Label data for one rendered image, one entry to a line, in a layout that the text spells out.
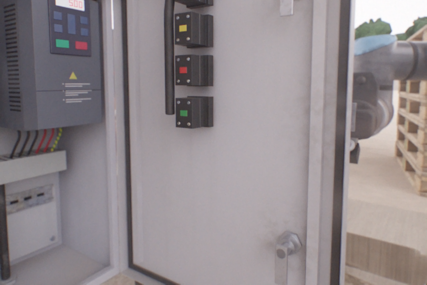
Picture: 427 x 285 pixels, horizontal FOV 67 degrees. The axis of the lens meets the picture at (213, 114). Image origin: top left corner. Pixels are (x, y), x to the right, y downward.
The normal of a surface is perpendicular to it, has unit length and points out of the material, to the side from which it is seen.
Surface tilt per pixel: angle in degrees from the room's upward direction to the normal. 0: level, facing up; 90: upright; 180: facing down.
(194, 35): 90
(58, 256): 0
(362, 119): 90
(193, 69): 90
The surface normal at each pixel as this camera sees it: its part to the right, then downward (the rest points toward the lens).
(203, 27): 0.83, 0.05
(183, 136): -0.55, 0.08
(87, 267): 0.00, -1.00
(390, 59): 0.08, 0.05
